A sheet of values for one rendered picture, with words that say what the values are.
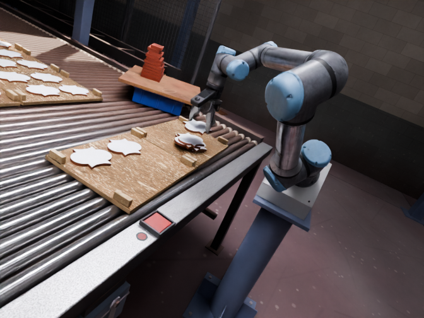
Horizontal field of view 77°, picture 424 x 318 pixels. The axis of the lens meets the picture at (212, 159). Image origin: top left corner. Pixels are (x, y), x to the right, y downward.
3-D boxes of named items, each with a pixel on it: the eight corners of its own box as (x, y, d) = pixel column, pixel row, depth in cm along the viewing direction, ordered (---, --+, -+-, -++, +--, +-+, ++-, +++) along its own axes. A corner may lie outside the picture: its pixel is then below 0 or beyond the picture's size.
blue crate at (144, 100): (182, 103, 194) (185, 90, 189) (180, 117, 166) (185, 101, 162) (139, 89, 187) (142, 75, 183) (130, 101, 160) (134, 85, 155)
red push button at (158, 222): (171, 226, 79) (172, 223, 79) (158, 236, 74) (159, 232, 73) (155, 215, 81) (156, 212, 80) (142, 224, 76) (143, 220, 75)
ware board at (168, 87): (199, 89, 206) (199, 87, 205) (200, 108, 162) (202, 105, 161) (134, 67, 195) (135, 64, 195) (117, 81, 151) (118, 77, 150)
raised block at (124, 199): (131, 206, 78) (134, 198, 77) (127, 208, 76) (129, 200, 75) (116, 195, 79) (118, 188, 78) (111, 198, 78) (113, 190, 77)
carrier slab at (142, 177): (194, 170, 113) (195, 168, 112) (129, 214, 77) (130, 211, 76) (130, 134, 121) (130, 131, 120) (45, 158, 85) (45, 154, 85)
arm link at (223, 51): (224, 47, 102) (216, 43, 109) (215, 74, 107) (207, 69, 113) (241, 53, 106) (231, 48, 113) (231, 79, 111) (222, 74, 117)
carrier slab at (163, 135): (228, 147, 149) (229, 145, 149) (195, 170, 113) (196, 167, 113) (176, 121, 158) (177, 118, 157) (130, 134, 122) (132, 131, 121)
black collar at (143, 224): (174, 226, 80) (176, 222, 79) (158, 239, 73) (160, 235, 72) (155, 212, 82) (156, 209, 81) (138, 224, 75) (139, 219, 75)
